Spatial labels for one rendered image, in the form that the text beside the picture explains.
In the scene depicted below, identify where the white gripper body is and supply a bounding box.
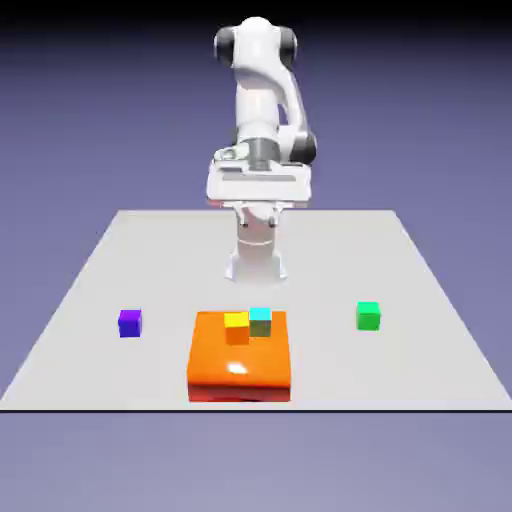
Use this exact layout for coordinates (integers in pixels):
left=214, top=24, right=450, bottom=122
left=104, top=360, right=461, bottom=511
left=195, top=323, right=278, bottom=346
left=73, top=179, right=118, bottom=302
left=205, top=158, right=314, bottom=210

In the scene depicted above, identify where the small cyan cube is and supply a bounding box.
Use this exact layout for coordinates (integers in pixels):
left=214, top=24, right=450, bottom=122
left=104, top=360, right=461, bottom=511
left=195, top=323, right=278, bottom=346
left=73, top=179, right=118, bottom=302
left=248, top=306, right=274, bottom=338

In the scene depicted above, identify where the small yellow cube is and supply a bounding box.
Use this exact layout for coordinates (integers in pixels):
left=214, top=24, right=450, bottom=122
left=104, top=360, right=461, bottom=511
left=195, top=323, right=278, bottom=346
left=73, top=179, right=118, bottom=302
left=222, top=311, right=252, bottom=346

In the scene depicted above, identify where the small green cube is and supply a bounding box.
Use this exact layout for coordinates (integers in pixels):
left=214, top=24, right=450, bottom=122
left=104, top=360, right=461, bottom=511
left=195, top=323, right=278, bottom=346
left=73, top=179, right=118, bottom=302
left=355, top=300, right=382, bottom=332

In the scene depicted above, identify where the small purple cube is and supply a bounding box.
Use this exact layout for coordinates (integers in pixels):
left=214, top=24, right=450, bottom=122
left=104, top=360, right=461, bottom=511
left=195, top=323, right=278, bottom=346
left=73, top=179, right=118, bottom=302
left=117, top=308, right=143, bottom=339

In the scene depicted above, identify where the large orange box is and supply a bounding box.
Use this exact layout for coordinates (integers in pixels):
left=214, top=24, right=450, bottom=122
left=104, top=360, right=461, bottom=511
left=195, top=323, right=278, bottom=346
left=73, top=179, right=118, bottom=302
left=186, top=310, right=292, bottom=404

